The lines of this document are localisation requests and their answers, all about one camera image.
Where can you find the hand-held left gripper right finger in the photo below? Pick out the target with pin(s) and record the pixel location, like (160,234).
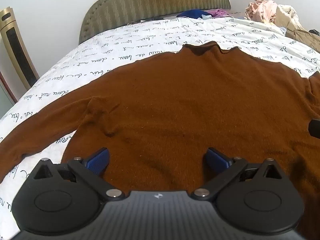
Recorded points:
(217,161)

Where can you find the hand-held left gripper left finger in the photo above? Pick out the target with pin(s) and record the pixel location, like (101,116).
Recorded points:
(97,161)

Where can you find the brown knit sweater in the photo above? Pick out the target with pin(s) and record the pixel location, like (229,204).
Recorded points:
(175,105)

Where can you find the pink clothes pile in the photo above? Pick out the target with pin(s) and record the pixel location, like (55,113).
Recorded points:
(260,8)

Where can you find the tan jacket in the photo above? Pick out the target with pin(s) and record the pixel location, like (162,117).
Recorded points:
(302,36)

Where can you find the black cloth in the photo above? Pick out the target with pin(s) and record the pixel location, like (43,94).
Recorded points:
(315,32)

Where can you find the white script-printed quilt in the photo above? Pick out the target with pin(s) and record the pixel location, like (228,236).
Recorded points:
(105,47)

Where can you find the cream padded jacket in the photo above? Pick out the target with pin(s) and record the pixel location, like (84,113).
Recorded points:
(287,13)

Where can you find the gold tower air conditioner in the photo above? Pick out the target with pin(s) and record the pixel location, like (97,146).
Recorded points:
(17,45)

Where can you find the purple garment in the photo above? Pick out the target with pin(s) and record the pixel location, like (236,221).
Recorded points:
(220,12)

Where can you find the dark blue garment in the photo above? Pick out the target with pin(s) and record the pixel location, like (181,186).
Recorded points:
(192,13)

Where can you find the olive upholstered headboard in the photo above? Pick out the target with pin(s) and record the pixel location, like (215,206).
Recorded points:
(150,2)

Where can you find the red wooden frame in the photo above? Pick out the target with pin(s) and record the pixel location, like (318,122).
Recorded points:
(7,86)

